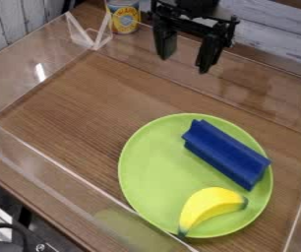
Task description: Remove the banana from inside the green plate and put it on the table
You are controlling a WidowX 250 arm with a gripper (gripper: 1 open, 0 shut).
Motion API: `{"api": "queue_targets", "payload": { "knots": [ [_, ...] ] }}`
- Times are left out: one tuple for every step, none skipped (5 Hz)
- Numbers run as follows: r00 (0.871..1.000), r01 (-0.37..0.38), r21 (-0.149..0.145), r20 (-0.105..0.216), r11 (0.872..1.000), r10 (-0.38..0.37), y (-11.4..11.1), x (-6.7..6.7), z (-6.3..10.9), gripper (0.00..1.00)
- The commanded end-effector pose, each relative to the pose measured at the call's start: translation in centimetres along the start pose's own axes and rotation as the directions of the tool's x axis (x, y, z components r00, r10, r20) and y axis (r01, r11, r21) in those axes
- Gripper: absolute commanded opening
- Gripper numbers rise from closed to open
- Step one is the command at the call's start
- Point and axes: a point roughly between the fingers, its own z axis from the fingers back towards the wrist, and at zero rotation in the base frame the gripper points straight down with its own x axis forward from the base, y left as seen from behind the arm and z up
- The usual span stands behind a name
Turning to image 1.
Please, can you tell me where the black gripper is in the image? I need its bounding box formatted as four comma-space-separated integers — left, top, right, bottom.
151, 0, 240, 74

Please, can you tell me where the yellow toy banana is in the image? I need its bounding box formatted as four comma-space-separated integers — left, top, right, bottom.
177, 187, 248, 237

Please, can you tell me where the black cable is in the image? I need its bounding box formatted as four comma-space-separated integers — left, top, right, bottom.
0, 222, 32, 252

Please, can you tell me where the green round plate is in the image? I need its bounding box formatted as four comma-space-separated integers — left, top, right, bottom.
117, 113, 272, 238

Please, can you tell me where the black metal bracket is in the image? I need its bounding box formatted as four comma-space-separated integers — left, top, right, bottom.
10, 224, 82, 252

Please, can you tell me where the blue foam block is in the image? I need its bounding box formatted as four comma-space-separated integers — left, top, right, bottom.
181, 120, 271, 191

